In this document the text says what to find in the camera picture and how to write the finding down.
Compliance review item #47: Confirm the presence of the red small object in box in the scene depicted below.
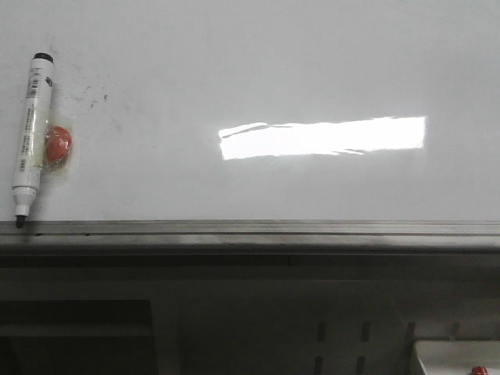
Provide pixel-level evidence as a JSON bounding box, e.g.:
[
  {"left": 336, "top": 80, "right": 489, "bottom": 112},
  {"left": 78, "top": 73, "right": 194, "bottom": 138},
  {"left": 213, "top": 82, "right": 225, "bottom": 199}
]
[{"left": 471, "top": 366, "right": 489, "bottom": 375}]

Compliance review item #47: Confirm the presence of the white whiteboard with aluminium frame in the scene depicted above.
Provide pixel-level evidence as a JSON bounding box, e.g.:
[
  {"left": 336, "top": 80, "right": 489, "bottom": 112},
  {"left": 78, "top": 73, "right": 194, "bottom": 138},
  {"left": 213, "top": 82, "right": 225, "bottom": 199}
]
[{"left": 1, "top": 1, "right": 499, "bottom": 254}]

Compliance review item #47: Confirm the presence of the red magnet taped to marker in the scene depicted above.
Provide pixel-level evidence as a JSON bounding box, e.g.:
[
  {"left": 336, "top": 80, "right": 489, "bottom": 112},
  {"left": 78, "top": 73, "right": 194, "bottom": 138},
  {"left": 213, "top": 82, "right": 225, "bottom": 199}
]
[{"left": 43, "top": 112, "right": 76, "bottom": 176}]

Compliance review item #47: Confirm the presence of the white slotted metal panel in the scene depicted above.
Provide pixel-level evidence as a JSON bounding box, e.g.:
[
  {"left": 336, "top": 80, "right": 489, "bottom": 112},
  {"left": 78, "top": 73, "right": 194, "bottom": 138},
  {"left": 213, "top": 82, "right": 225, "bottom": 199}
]
[{"left": 1, "top": 265, "right": 499, "bottom": 374}]

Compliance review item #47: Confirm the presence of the white whiteboard marker pen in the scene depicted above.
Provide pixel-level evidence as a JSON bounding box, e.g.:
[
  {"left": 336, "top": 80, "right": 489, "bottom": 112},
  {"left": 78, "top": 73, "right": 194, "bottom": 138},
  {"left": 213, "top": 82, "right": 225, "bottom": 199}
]
[{"left": 12, "top": 52, "right": 55, "bottom": 228}]

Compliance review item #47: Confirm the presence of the white plastic box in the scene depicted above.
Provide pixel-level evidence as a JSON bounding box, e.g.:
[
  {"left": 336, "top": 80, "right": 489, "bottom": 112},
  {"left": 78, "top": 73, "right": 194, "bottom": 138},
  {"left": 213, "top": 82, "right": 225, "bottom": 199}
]
[{"left": 409, "top": 341, "right": 499, "bottom": 374}]

